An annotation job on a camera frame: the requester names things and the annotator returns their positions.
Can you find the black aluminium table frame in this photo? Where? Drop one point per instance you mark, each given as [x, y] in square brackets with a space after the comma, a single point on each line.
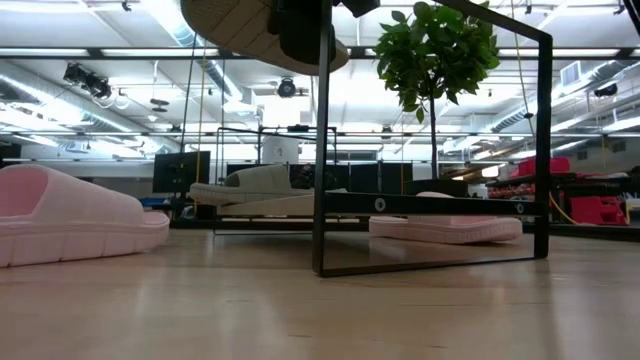
[260, 225]

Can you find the white box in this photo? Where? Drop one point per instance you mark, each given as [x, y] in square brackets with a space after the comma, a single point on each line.
[280, 150]

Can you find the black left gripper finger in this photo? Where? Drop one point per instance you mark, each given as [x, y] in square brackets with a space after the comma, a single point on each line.
[297, 35]

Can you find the round black spotlight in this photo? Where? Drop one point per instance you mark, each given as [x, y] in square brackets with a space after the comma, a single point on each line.
[286, 88]

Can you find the black stage spotlight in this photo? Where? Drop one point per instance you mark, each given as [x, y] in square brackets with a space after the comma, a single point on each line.
[87, 80]

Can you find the red storage bin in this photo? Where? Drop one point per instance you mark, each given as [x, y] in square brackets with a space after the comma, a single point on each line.
[540, 167]

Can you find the wooden shelf with black frame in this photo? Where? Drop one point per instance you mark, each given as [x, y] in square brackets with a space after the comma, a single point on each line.
[430, 204]

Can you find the black computer monitor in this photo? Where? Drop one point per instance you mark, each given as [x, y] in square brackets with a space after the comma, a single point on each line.
[180, 172]

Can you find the grey foam slide sandal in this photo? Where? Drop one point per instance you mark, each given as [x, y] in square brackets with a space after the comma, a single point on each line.
[250, 187]
[235, 27]

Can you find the green leafy plant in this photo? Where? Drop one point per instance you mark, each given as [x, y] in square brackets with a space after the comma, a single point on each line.
[440, 50]

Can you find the pink foam slide sandal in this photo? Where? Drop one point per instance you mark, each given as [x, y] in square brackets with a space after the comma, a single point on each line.
[450, 230]
[75, 220]

